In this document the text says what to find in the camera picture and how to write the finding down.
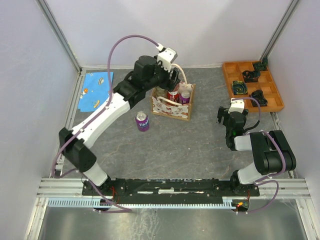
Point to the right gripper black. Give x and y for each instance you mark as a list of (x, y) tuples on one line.
[(220, 113)]

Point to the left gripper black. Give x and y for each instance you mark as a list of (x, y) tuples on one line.
[(169, 84)]

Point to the purple Fanta can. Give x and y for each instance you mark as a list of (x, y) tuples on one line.
[(184, 97), (142, 121)]

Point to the patterned canvas bag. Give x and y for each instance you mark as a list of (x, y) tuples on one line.
[(164, 107)]

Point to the red cola can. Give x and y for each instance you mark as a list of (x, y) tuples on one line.
[(176, 89), (173, 96)]

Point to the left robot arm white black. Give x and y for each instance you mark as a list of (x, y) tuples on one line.
[(148, 72)]

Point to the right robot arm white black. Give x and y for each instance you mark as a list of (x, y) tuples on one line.
[(272, 154)]

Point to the blue yellow rolled sock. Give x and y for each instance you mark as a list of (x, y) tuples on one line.
[(239, 88)]

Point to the orange compartment tray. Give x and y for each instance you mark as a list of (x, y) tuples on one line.
[(232, 71)]

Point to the black rolled sock front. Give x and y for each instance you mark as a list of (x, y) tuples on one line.
[(259, 97)]

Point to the black rolled sock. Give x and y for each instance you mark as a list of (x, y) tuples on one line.
[(259, 97), (251, 76)]

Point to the black rolled sock centre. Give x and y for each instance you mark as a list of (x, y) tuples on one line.
[(251, 76)]

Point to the dark green sock back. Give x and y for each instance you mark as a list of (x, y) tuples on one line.
[(261, 65)]

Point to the blue patterned cloth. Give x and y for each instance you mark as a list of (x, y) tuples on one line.
[(95, 91)]

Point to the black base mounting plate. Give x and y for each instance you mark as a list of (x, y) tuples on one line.
[(172, 192)]

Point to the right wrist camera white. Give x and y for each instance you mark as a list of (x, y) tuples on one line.
[(236, 105)]

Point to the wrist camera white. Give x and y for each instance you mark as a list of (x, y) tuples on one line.
[(166, 57), (236, 105)]

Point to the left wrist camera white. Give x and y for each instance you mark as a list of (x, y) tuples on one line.
[(166, 57)]

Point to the aluminium frame rail front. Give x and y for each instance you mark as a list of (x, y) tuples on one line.
[(290, 188)]

